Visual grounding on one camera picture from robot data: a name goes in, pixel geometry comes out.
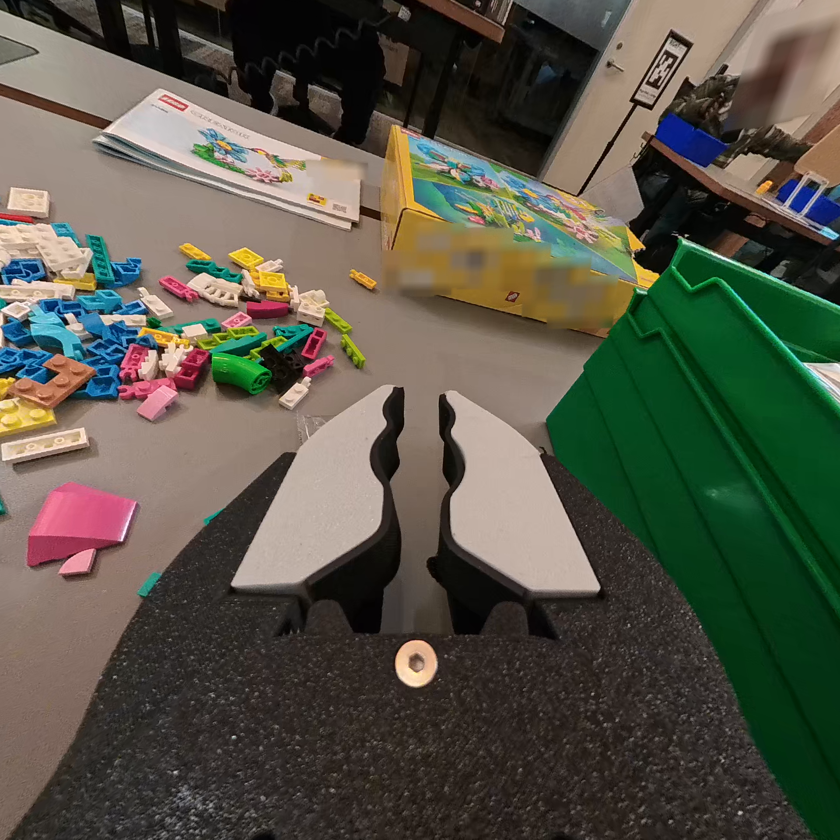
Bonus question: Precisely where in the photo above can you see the white door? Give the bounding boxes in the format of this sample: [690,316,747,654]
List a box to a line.
[537,0,723,198]

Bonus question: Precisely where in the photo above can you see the long white lego plate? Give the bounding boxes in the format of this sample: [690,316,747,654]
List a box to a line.
[0,428,90,464]

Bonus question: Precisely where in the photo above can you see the black coiled cable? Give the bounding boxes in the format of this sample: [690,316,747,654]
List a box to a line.
[282,16,371,93]

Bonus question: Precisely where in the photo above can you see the clear acrylic stand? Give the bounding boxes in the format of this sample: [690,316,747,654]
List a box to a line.
[791,171,829,215]

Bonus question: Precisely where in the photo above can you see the lego instruction booklets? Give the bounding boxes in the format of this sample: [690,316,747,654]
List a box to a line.
[92,88,363,232]

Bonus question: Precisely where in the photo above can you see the green plastic bin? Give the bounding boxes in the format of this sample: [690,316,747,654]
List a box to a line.
[546,238,840,840]

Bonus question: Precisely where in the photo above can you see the wooden background table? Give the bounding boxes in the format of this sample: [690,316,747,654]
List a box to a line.
[394,0,508,142]
[642,131,840,249]

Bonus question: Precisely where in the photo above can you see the tan book stand board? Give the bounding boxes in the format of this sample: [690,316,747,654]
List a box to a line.
[794,125,840,188]

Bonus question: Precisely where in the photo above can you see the pile of colourful lego pieces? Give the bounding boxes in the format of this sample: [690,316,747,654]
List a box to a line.
[0,187,368,437]

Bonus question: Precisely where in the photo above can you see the large pink lego slope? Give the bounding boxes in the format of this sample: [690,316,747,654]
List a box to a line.
[26,482,139,568]

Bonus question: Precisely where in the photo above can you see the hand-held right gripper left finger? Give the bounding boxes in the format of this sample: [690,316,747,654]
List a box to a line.
[231,385,404,634]

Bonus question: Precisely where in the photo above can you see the tag sign on black stand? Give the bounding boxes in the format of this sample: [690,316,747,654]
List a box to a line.
[577,29,694,198]

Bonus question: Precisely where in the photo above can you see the blue plastic bin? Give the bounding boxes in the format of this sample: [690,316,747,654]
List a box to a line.
[655,113,731,168]
[776,177,840,225]

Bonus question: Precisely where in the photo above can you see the yellow lego box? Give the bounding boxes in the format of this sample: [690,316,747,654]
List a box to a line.
[381,123,659,339]

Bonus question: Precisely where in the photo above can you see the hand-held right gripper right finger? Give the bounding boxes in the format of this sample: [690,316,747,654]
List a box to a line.
[428,390,602,635]

